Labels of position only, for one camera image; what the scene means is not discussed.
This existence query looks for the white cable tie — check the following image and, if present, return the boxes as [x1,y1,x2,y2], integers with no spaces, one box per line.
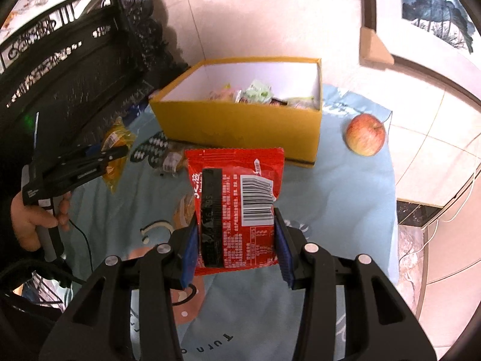
[141,221,173,245]

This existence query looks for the framed lotus painting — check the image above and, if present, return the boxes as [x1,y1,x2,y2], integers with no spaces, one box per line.
[357,0,481,106]

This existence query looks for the yellow translucent snack packet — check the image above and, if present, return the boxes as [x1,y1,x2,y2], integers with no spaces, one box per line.
[102,117,138,193]

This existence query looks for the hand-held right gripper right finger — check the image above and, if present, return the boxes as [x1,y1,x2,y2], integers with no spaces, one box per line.
[273,208,437,361]

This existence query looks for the pale yellow snack packet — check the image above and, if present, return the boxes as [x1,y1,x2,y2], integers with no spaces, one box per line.
[287,96,315,110]

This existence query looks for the light blue printed cloth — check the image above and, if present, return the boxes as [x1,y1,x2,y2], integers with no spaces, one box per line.
[23,83,400,361]

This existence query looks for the person's left hand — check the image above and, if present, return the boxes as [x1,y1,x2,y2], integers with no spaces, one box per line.
[11,191,73,251]

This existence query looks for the green white snack packet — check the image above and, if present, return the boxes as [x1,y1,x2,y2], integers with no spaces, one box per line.
[240,79,273,104]

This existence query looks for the black carved wooden furniture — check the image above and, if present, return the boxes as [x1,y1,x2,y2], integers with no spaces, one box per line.
[0,0,190,181]

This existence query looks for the white cable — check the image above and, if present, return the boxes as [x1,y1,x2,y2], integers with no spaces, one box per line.
[397,173,475,267]

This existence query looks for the small clear snack packet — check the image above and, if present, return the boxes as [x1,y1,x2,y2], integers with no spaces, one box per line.
[161,151,187,176]

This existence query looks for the red snack packet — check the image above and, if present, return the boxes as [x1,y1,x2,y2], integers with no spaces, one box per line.
[184,147,285,277]

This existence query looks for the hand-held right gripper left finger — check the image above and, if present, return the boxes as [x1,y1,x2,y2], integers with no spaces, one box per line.
[38,214,198,361]

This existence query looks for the black cable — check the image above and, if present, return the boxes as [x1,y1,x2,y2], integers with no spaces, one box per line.
[56,220,93,287]

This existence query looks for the red apple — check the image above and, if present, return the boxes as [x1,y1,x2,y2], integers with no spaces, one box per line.
[346,113,387,157]

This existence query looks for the cardboard corner protector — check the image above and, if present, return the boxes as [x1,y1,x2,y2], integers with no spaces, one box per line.
[359,26,394,67]

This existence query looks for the pink snack packet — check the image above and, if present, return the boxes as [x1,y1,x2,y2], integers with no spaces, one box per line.
[208,85,241,101]

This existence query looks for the yellow cardboard box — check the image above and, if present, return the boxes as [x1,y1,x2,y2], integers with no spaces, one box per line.
[149,57,323,168]

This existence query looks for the beige snack packet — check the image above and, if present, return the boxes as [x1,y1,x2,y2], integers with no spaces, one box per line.
[172,192,196,231]

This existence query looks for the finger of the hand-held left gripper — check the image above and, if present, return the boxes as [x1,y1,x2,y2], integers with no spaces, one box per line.
[59,144,130,172]
[49,162,114,193]

